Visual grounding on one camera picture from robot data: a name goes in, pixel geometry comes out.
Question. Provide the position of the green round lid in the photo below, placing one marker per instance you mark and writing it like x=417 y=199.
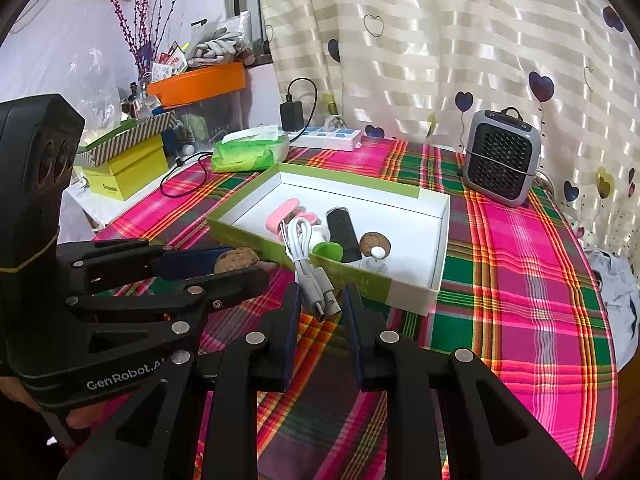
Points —
x=329 y=251

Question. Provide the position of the black rectangular device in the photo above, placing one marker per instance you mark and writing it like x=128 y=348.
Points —
x=342 y=232

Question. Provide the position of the white power strip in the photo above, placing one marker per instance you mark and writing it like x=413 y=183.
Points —
x=330 y=139

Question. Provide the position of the person's left hand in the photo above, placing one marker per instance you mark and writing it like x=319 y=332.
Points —
x=80 y=417

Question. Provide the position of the green and white cardboard box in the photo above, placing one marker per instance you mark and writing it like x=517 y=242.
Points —
x=415 y=240

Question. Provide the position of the pink and green round clip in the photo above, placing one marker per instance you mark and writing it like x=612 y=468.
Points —
x=312 y=218

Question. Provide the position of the white gloves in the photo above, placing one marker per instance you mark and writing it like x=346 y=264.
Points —
x=220 y=47

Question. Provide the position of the purple flower branches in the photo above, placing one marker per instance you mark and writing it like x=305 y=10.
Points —
x=142 y=35

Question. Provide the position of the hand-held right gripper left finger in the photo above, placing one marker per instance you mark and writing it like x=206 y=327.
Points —
x=290 y=335

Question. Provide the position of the light blue cloth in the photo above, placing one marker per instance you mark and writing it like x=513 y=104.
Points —
x=615 y=290

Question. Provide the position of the grey portable heater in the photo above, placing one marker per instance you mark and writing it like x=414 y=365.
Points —
x=500 y=160

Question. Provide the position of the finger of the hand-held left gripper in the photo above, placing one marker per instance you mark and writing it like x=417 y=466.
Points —
x=235 y=285
x=185 y=264

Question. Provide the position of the clear plastic bag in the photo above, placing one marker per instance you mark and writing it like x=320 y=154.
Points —
x=95 y=80

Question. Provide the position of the yellow cardboard box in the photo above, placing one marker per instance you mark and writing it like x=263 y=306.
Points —
x=130 y=175

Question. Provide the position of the striped box lid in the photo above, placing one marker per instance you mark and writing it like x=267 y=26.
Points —
x=130 y=135

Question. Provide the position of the orange round container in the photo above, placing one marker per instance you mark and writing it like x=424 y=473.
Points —
x=200 y=85

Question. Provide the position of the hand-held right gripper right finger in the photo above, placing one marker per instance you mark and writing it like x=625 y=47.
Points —
x=352 y=335

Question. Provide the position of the pink green plaid tablecloth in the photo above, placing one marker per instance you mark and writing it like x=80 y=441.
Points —
x=525 y=310

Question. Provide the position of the cream curtain with hearts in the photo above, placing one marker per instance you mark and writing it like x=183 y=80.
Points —
x=450 y=35

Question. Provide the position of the green tissue pack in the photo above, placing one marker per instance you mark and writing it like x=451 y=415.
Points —
x=245 y=152

